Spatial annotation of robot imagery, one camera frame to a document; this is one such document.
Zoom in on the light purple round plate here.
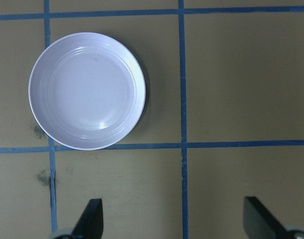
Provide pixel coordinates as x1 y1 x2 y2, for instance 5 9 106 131
28 31 147 151

